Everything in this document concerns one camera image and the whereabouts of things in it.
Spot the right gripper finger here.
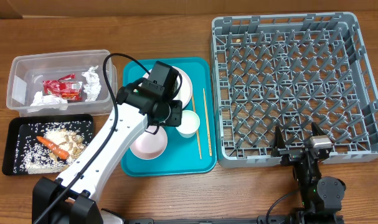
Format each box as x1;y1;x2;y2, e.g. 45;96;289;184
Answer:
273;125;286;149
311;121;326;136

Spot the white cup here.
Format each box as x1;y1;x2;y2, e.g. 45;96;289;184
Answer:
176;110;196;138

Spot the small white bowl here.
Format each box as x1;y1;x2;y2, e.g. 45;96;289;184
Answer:
130;126;168;160

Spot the white paper napkin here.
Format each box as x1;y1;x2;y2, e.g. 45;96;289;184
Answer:
82;65;102;101

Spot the red snack wrapper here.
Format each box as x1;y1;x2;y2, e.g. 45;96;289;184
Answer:
42;73;83;101

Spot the orange carrot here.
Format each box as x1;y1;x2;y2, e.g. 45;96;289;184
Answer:
36;136;70;160

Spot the white tissue paper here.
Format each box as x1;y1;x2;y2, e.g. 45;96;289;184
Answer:
27;91;68;113

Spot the white rice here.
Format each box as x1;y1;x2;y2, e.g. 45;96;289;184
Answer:
12;121;94;175

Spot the peanuts pile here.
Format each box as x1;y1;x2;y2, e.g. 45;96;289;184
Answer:
45;129;86;172

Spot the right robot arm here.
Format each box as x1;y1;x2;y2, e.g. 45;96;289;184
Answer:
265;122;346;224

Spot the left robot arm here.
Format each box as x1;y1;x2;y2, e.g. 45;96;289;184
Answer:
32;61;182;223

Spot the grey plastic dishwasher rack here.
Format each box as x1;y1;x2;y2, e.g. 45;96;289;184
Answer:
210;12;378;168

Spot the clear plastic waste bin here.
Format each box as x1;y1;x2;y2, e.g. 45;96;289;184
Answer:
6;50;113;117

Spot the large white plate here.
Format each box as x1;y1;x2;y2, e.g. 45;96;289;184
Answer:
142;62;192;109

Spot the left wooden chopstick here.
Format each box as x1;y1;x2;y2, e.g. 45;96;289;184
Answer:
191;95;202;160

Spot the wooden chopstick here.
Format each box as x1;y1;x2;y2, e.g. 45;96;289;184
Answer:
202;88;212;157
191;95;202;160

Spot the right wooden chopstick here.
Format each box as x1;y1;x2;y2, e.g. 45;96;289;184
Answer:
202;88;212;157

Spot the teal plastic serving tray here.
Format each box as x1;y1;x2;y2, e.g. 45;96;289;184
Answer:
121;57;217;177

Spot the black plastic tray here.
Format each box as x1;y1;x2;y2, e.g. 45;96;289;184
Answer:
2;114;95;175

